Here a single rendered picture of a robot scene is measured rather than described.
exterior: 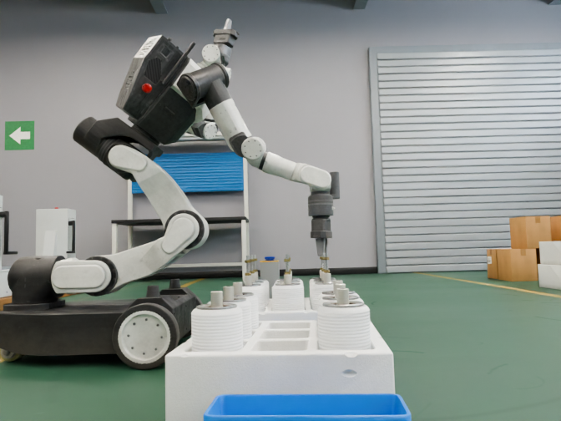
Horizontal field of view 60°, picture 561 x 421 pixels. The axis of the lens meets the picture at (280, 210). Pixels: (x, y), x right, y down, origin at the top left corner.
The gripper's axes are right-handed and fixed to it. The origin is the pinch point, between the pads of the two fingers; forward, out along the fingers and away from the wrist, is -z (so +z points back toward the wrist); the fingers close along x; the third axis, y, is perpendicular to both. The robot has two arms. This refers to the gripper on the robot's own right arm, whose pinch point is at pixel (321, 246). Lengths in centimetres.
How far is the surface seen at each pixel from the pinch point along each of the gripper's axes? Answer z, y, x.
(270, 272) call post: -9.0, -22.1, -7.3
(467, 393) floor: -36, 45, 37
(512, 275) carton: -30, 90, -337
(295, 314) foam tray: -18.8, 0.6, 32.7
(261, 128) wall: 166, -200, -447
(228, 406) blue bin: -26, 8, 91
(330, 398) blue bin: -25, 24, 87
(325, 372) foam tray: -21, 23, 84
